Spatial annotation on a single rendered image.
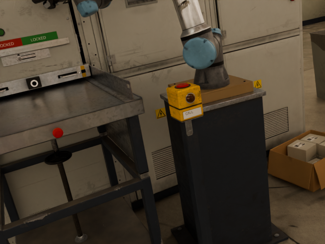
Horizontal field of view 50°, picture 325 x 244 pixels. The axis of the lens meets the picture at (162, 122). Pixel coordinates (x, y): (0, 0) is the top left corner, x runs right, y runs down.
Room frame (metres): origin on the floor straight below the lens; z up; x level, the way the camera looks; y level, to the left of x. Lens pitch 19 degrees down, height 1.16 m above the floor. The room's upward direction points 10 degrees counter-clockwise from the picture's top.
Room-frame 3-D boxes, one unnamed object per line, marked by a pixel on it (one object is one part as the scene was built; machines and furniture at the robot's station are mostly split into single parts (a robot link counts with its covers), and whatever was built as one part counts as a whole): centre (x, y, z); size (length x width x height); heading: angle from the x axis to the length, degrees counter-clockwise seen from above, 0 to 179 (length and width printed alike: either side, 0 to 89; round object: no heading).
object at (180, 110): (1.05, -0.08, 0.85); 0.08 x 0.08 x 0.10; 22
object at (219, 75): (1.43, -0.23, 0.84); 0.15 x 0.15 x 0.10
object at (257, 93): (1.47, -0.22, 0.74); 0.35 x 0.35 x 0.02; 16
